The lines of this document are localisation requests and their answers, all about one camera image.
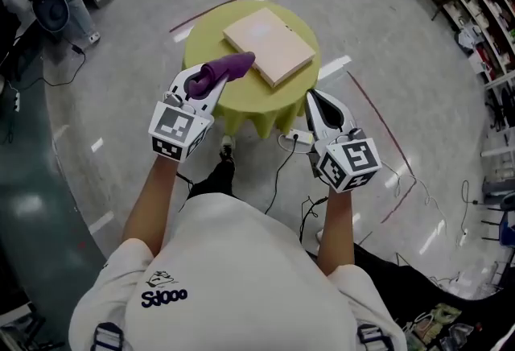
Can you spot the person's black trousers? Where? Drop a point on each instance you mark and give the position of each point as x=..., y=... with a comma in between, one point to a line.
x=217, y=180

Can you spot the person's left forearm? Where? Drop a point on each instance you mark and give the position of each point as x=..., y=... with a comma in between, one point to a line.
x=149, y=204

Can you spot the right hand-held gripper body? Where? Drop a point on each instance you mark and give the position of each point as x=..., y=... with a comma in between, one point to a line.
x=356, y=158

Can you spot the blue chair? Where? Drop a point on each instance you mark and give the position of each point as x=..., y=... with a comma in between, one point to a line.
x=505, y=226

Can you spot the purple cloth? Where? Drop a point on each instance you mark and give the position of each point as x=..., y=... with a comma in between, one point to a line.
x=225, y=65

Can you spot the yellow-green round table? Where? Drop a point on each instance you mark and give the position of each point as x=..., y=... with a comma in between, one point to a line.
x=209, y=39

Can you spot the person's right forearm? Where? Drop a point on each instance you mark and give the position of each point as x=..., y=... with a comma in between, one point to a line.
x=336, y=228

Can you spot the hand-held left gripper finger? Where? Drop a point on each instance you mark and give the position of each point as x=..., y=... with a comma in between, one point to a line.
x=179, y=79
x=211, y=100

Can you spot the black floor mat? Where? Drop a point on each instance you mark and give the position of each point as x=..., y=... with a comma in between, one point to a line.
x=402, y=285

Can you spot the black round backpack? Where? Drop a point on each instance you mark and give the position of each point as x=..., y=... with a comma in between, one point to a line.
x=50, y=11

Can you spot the person's white T-shirt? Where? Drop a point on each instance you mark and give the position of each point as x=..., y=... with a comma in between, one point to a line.
x=233, y=269

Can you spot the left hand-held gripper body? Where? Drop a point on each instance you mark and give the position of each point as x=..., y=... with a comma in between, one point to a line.
x=173, y=126

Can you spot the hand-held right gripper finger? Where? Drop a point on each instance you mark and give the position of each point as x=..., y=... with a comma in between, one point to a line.
x=346, y=116
x=314, y=124

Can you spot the person's left shoe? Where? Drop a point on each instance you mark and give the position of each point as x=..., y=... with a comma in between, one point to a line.
x=227, y=144

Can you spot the beige card piece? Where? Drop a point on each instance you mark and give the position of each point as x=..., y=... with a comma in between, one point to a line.
x=267, y=43

